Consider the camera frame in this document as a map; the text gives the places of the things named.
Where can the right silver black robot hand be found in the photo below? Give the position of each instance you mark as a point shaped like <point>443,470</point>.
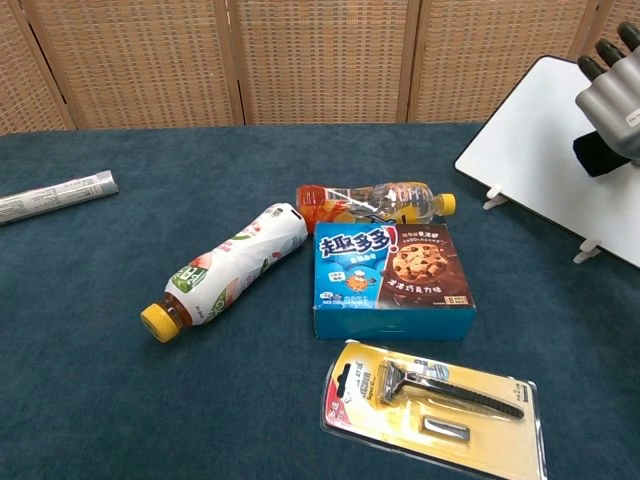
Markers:
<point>612,105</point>

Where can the black sponge pad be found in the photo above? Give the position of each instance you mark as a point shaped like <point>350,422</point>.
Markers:
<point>595,155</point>

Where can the white magnetic board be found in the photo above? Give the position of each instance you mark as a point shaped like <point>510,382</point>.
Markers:
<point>530,150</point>

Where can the clear orange label bottle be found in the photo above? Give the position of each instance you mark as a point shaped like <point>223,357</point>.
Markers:
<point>375,200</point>

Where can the blue cookie box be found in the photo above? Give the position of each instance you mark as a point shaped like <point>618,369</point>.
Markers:
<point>395,280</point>

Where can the woven folding screen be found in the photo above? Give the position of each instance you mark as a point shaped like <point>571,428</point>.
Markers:
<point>320,60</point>

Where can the yellow razor blister pack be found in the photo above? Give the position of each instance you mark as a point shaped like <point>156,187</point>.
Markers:
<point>430,430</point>

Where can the white peach tea bottle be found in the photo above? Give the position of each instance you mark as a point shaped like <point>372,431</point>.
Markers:
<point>235,265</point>

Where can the dark blue table cloth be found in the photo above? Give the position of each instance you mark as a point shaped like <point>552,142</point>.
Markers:
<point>150,400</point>

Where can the white silver toothpaste tube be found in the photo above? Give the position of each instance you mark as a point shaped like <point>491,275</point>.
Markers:
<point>55,196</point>

